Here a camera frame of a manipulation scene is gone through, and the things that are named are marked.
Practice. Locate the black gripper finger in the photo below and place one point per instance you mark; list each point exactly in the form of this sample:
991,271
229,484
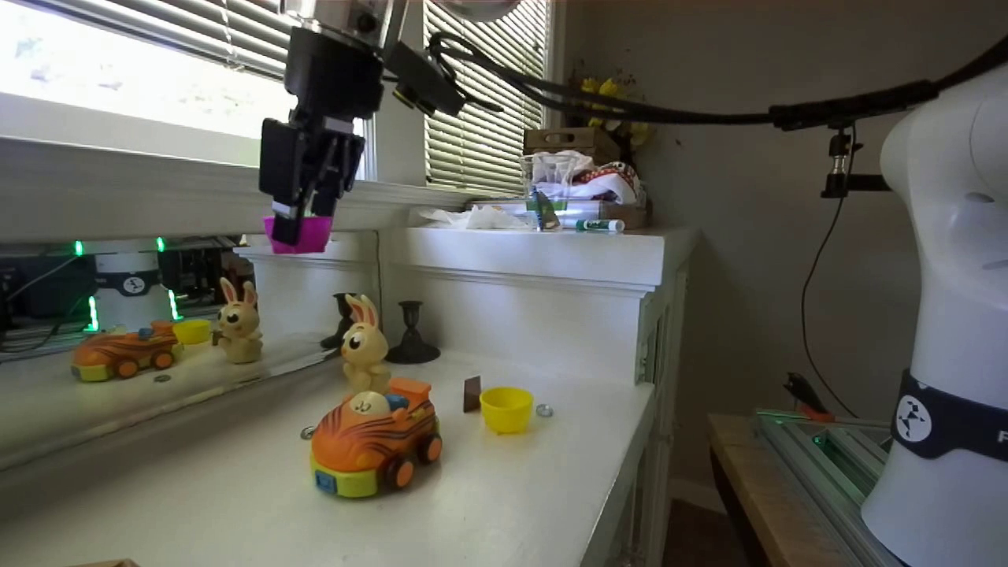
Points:
282,166
335,166

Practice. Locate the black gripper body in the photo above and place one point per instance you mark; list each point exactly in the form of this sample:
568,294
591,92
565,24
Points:
335,74

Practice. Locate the pink plastic bowl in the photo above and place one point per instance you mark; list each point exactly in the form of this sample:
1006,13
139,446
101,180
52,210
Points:
309,236

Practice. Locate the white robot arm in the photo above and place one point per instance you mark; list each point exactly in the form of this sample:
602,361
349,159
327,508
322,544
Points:
947,263

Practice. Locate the white counter cabinet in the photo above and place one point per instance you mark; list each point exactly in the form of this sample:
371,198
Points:
620,315

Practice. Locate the white window blind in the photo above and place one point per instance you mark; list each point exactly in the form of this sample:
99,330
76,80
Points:
210,34
491,103

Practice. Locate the white crumpled cloth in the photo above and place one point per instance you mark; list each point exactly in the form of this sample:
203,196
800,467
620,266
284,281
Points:
473,218

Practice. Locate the yellow toy bunny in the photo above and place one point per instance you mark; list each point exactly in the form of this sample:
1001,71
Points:
364,348

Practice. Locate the black candle holder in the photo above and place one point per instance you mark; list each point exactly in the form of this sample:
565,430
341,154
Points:
414,348

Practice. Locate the clear plastic bag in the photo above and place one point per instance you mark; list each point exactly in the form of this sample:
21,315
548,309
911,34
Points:
555,166

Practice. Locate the cardboard box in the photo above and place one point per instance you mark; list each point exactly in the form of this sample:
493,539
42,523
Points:
561,139

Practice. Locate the brown wooden block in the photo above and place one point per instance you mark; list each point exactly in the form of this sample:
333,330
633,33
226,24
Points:
470,394

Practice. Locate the red white packet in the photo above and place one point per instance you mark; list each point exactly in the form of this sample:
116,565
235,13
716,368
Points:
609,184

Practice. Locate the orange toy car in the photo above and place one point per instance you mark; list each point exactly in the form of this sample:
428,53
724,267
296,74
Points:
368,446

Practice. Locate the yellow flowers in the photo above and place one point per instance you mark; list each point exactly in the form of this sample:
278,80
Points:
614,94

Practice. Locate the yellow cup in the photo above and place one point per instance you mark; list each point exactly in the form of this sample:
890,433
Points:
506,411

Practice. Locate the wooden table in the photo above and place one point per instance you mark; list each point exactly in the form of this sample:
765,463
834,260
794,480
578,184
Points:
758,484

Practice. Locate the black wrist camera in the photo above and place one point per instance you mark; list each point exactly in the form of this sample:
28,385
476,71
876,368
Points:
423,80

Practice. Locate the wall mirror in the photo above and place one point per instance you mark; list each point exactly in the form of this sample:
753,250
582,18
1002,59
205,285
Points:
295,304

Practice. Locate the black camera on stand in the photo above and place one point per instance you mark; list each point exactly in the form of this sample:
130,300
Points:
839,159

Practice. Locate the green aluminium rail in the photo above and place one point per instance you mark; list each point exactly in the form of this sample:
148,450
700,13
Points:
829,460

